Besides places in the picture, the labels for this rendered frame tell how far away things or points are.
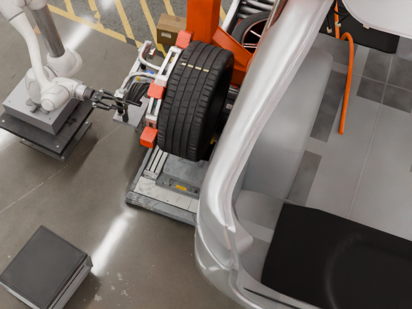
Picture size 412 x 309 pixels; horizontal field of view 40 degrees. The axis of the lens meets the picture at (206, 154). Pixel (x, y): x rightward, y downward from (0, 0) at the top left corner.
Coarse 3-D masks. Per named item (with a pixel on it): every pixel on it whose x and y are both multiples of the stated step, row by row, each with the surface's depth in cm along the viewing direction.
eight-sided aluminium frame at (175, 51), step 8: (176, 48) 310; (184, 48) 317; (168, 56) 307; (176, 56) 307; (176, 64) 309; (160, 72) 302; (168, 72) 302; (160, 80) 300; (168, 80) 302; (152, 104) 304; (160, 104) 303; (152, 112) 306; (152, 120) 306
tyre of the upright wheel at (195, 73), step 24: (192, 48) 305; (216, 48) 311; (192, 72) 296; (216, 72) 296; (168, 96) 296; (192, 96) 294; (168, 120) 299; (192, 120) 296; (168, 144) 310; (192, 144) 304
